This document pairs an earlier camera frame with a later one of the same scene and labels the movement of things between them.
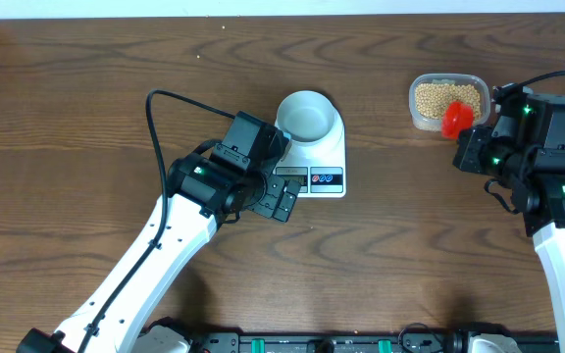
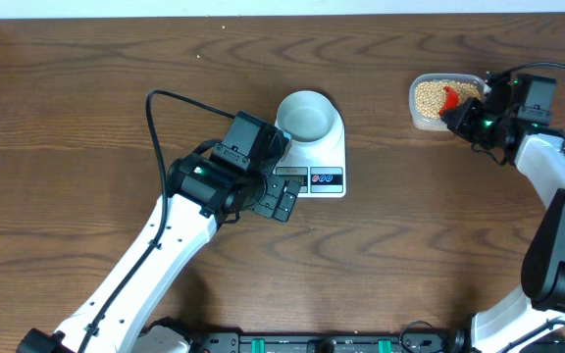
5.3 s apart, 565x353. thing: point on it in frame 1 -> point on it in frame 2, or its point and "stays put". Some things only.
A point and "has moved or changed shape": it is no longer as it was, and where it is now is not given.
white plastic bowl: [307, 117] stays put
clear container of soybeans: [430, 93] stays put
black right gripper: [471, 140] -> [460, 124]
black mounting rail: [358, 341] stays put
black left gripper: [268, 206] stays put
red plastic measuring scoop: [457, 116] has moved or changed shape
